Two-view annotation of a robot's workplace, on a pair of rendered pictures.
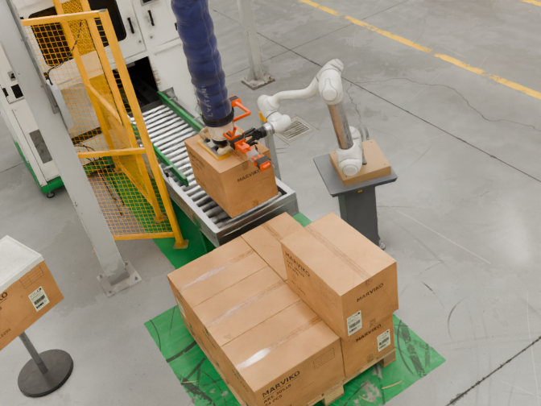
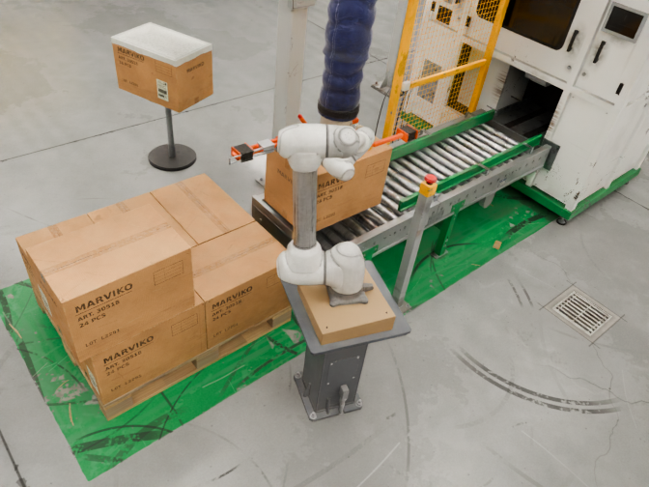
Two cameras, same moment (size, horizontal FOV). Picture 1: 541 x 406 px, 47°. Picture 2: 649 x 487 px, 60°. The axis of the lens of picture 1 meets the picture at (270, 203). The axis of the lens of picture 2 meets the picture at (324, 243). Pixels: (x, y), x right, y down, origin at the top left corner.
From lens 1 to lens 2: 382 cm
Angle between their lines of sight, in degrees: 53
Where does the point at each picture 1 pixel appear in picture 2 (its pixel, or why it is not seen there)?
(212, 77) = (328, 47)
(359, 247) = (105, 269)
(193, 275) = (198, 189)
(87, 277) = not seen: hidden behind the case
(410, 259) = (286, 454)
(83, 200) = (279, 86)
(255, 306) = not seen: hidden behind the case
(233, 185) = (273, 170)
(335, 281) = (52, 245)
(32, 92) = not seen: outside the picture
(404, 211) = (397, 454)
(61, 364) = (177, 162)
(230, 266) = (205, 214)
